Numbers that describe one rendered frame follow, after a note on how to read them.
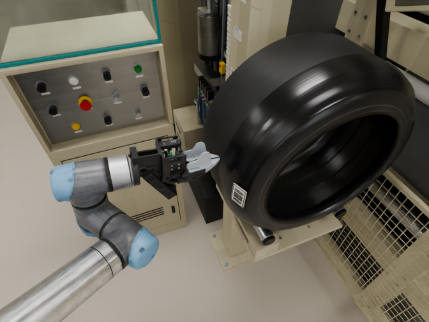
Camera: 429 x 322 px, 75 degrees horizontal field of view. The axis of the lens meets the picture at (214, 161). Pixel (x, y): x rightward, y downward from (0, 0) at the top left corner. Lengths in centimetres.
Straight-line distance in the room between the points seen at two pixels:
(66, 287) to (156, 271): 136
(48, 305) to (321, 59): 67
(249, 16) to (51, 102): 81
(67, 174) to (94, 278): 20
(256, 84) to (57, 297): 55
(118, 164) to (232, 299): 135
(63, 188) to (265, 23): 66
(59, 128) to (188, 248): 109
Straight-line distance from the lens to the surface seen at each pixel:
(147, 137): 135
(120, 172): 60
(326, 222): 116
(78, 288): 57
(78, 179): 61
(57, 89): 124
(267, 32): 89
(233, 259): 189
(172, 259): 191
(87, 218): 67
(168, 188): 68
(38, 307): 56
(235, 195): 68
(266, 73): 67
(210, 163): 67
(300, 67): 65
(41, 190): 256
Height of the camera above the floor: 172
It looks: 46 degrees down
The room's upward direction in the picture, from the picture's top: straight up
